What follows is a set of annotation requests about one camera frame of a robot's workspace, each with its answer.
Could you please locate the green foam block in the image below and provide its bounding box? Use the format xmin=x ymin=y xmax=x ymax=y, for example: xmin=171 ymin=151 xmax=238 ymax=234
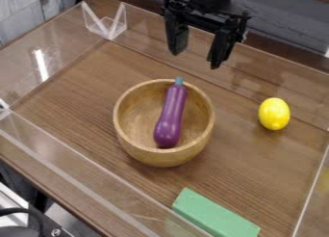
xmin=171 ymin=188 xmax=260 ymax=237

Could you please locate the black cable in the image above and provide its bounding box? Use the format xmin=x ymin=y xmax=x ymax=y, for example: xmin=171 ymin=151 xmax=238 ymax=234
xmin=0 ymin=207 xmax=46 ymax=237

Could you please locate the purple toy eggplant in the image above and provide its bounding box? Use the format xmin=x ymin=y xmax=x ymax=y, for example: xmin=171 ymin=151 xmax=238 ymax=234
xmin=153 ymin=77 xmax=187 ymax=148

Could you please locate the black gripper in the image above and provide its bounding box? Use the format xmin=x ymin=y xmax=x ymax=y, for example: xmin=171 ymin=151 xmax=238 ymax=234
xmin=162 ymin=0 xmax=250 ymax=69

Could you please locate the brown wooden bowl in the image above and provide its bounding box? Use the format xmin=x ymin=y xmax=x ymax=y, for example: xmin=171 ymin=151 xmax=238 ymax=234
xmin=113 ymin=77 xmax=214 ymax=168

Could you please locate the clear acrylic wall panel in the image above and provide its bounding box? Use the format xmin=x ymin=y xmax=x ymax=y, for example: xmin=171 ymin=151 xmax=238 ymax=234
xmin=0 ymin=105 xmax=210 ymax=237

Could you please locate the clear acrylic corner bracket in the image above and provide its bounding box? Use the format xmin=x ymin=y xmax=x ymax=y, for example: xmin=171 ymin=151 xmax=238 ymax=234
xmin=81 ymin=2 xmax=127 ymax=40

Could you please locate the yellow toy lemon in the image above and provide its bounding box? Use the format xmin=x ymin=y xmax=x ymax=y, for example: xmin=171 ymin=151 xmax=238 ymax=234
xmin=258 ymin=97 xmax=290 ymax=131

